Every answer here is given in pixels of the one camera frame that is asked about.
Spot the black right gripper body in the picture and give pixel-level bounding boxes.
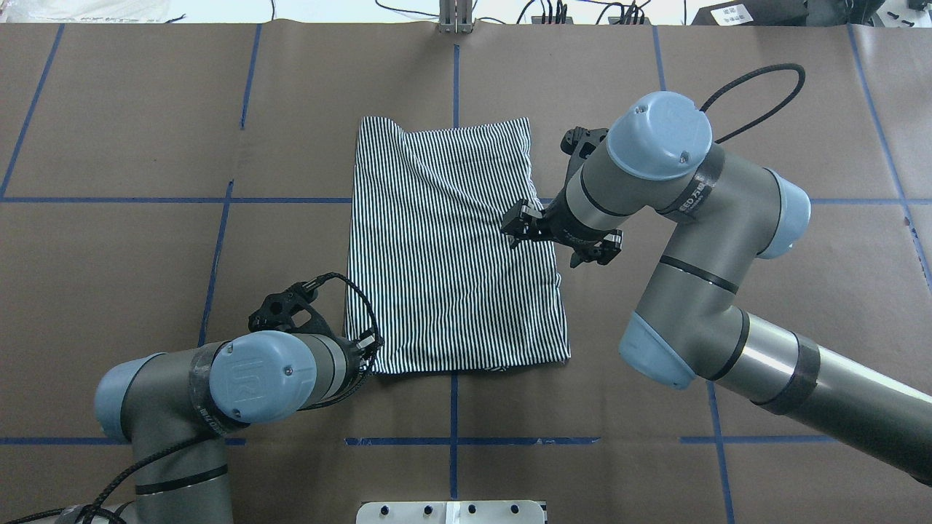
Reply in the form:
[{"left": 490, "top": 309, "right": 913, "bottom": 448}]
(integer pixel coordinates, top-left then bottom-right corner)
[{"left": 539, "top": 196, "right": 605, "bottom": 248}]

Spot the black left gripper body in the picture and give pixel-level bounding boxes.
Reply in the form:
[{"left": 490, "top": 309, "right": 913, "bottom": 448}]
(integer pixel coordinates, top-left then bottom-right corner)
[{"left": 347, "top": 330, "right": 385, "bottom": 379}]

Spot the striped polo shirt white collar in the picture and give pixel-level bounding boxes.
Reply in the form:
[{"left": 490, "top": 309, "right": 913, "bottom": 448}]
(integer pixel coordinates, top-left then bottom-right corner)
[{"left": 347, "top": 116, "right": 572, "bottom": 375}]

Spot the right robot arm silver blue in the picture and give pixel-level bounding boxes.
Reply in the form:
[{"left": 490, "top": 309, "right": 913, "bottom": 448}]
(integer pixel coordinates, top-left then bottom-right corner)
[{"left": 500, "top": 92, "right": 931, "bottom": 485}]

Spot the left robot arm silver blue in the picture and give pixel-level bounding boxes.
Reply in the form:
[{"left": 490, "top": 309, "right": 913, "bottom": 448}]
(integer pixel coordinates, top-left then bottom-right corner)
[{"left": 19, "top": 330, "right": 383, "bottom": 523}]

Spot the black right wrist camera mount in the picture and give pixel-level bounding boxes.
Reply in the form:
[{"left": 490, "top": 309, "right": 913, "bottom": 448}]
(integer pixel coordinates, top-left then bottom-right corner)
[{"left": 560, "top": 126, "right": 609, "bottom": 183}]

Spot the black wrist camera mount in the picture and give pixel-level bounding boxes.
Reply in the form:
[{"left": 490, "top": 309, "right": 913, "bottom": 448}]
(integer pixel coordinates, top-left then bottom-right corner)
[
  {"left": 560, "top": 126, "right": 609, "bottom": 183},
  {"left": 248, "top": 281, "right": 333, "bottom": 336}
]

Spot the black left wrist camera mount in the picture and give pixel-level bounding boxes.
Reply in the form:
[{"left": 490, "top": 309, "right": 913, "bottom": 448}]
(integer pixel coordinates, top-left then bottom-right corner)
[{"left": 248, "top": 281, "right": 333, "bottom": 336}]

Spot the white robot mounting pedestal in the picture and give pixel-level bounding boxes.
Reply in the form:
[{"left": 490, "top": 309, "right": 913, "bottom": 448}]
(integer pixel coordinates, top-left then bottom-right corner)
[{"left": 355, "top": 499, "right": 548, "bottom": 523}]

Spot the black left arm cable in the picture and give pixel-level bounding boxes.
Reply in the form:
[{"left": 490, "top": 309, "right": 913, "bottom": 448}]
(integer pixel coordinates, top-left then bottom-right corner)
[{"left": 0, "top": 272, "right": 382, "bottom": 524}]

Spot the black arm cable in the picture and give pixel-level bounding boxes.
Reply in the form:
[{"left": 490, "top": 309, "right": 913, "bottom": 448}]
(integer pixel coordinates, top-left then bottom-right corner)
[
  {"left": 0, "top": 272, "right": 382, "bottom": 524},
  {"left": 699, "top": 63, "right": 807, "bottom": 145}
]

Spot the aluminium frame post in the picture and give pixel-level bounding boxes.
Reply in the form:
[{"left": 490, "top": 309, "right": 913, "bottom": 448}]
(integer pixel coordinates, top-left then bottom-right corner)
[{"left": 437, "top": 0, "right": 475, "bottom": 34}]

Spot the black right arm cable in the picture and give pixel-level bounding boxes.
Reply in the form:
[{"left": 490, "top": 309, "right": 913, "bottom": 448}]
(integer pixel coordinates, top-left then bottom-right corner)
[{"left": 699, "top": 63, "right": 807, "bottom": 145}]

